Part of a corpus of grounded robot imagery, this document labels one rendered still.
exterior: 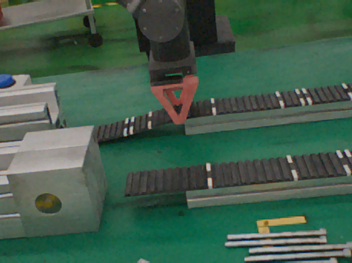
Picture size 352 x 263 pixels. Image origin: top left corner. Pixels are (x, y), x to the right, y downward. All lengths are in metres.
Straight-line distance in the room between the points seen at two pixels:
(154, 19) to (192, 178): 0.20
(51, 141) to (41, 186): 0.07
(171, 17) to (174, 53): 0.10
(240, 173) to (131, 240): 0.16
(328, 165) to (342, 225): 0.08
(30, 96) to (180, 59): 0.26
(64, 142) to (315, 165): 0.30
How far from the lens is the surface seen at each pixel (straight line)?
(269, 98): 0.84
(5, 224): 0.67
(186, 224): 0.64
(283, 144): 0.78
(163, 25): 0.67
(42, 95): 0.86
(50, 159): 0.63
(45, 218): 0.65
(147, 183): 0.66
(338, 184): 0.67
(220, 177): 0.65
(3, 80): 0.98
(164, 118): 0.82
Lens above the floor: 1.17
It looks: 31 degrees down
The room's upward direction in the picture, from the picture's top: 10 degrees counter-clockwise
